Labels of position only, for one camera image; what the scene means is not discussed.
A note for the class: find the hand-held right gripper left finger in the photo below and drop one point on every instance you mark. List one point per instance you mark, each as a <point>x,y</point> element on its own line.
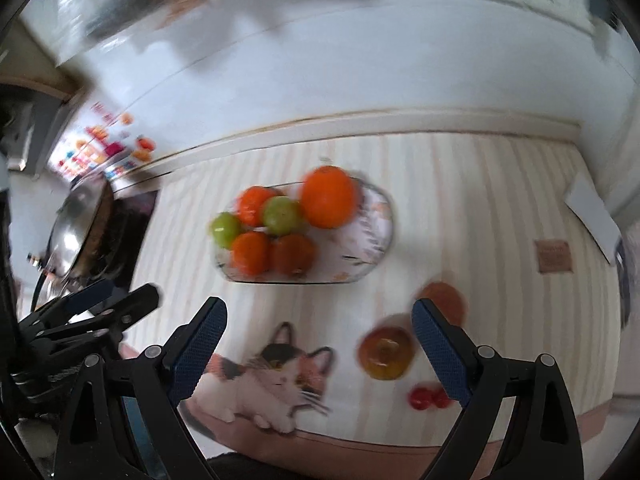
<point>197,352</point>

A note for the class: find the dark sauce bottle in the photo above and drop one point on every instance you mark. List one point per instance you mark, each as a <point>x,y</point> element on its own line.
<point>37,261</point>

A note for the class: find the dark red-orange tomato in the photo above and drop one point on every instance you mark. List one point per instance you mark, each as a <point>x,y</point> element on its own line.
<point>295,255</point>

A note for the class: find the brown cloth label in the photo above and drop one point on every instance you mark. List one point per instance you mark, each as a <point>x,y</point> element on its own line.
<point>552,256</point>

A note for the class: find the green apple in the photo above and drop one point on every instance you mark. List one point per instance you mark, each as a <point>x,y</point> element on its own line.
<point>226,230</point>
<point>282,216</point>

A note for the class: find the colourful wall stickers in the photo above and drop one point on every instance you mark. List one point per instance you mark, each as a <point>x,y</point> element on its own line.
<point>100,145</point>

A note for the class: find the large orange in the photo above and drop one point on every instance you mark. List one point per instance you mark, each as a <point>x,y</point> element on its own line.
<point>327,197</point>

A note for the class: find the floral oval ceramic plate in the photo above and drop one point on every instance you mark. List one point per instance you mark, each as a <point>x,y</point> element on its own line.
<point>360,250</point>

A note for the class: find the small orange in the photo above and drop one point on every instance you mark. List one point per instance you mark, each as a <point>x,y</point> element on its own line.
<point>250,254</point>
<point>252,205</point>

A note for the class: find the steel wok on stove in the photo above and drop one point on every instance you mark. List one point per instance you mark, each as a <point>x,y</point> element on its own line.
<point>75,225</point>

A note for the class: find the black gas stove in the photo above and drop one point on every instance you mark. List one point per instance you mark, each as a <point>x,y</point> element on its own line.
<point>132,240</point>

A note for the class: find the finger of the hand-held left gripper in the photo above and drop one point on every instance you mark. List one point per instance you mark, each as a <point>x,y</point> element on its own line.
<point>85,296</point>
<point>125,312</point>

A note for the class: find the striped cat print tablecloth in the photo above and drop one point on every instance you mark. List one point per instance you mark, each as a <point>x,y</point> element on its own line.
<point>475,210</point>

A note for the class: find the white power bank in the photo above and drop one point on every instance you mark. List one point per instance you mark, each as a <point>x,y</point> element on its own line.
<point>592,215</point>

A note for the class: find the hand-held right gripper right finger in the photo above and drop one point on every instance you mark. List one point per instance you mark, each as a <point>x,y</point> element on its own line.
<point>440,355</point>

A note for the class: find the brownish red-green apple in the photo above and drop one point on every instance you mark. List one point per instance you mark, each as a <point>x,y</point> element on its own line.
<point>445,297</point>
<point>387,352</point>

